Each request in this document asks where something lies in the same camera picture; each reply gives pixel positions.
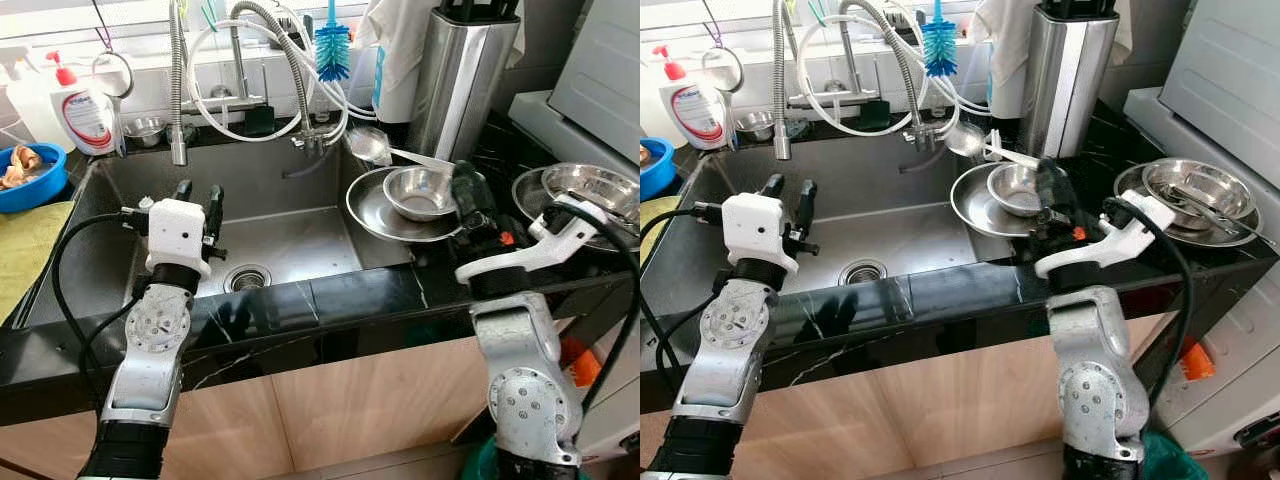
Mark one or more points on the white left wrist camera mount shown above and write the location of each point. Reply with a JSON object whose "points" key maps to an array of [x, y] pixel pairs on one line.
{"points": [[178, 232], [757, 225]]}

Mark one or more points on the steel sink drain strainer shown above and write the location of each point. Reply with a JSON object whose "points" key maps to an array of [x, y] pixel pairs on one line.
{"points": [[862, 272], [248, 279]]}

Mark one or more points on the steel spoon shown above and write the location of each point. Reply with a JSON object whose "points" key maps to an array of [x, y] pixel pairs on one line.
{"points": [[965, 140], [368, 145]]}

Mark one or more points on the stainless steel knife block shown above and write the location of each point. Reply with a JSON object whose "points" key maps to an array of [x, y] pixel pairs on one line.
{"points": [[1065, 85], [455, 90]]}

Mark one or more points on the round metal strainer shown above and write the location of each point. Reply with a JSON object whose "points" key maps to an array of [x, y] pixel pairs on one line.
{"points": [[113, 75], [723, 70]]}

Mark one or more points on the brown food scraps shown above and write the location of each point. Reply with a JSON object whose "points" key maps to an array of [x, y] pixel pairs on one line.
{"points": [[20, 165]]}

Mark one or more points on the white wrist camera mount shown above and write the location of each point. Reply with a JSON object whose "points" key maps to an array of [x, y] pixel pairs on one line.
{"points": [[540, 250], [1110, 245], [178, 232], [757, 225]]}

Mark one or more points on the steel utensil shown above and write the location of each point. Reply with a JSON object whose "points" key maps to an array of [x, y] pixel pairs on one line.
{"points": [[1215, 205]]}

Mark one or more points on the chrome tap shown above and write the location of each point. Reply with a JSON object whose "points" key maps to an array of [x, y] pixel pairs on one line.
{"points": [[238, 60], [848, 55]]}

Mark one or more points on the blue plastic bowl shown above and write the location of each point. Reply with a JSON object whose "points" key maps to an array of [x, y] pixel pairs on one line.
{"points": [[662, 180], [40, 195]]}

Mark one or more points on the steel bowl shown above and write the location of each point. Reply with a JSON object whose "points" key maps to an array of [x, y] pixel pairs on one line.
{"points": [[1200, 175], [1015, 188], [590, 182], [420, 190]]}

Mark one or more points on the metal spring faucet spout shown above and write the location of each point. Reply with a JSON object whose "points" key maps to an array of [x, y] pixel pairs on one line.
{"points": [[783, 90], [178, 90]]}

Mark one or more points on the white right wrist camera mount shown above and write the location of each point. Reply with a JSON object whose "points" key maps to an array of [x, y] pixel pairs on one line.
{"points": [[540, 250], [1110, 245]]}

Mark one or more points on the stainless steel sink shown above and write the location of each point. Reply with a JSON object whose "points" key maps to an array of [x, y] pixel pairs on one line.
{"points": [[280, 240], [880, 235]]}

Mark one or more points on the white spray bottle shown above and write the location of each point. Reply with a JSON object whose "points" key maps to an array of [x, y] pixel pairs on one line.
{"points": [[30, 105]]}

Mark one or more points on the orange object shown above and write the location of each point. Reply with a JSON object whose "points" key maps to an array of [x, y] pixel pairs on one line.
{"points": [[583, 365], [1197, 362]]}

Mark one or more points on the blue bottle brush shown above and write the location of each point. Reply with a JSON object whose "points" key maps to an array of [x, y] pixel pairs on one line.
{"points": [[940, 50], [332, 55]]}

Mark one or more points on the dark green sponge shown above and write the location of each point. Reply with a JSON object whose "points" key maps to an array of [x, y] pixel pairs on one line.
{"points": [[260, 122], [872, 115]]}

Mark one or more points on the white red pump soap bottle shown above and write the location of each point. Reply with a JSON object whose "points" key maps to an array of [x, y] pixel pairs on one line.
{"points": [[695, 115], [85, 120]]}

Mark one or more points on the grey white washing machine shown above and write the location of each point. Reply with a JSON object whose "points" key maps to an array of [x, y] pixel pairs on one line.
{"points": [[1230, 80], [600, 70]]}

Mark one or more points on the small steel cup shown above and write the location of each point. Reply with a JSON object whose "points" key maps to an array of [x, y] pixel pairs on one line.
{"points": [[147, 132], [755, 126]]}

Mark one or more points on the small white clip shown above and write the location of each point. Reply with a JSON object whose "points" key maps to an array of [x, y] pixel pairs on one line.
{"points": [[993, 143]]}

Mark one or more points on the light wood sink cabinet door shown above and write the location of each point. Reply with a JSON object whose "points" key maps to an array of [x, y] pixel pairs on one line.
{"points": [[980, 400], [850, 420], [400, 390], [230, 420]]}

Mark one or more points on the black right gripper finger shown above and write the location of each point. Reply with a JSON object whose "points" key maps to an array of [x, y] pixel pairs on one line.
{"points": [[1068, 192], [486, 198], [1046, 185], [464, 188]]}

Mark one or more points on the large steel plate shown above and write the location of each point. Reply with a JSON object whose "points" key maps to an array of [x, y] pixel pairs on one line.
{"points": [[1230, 225], [375, 215], [530, 200], [972, 210]]}

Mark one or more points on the yellow dish cloth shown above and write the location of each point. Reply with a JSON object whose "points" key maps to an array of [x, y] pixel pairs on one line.
{"points": [[18, 260], [650, 215]]}

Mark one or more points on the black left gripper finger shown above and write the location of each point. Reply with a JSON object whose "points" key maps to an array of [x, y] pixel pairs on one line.
{"points": [[214, 198], [807, 193], [182, 192], [772, 186]]}

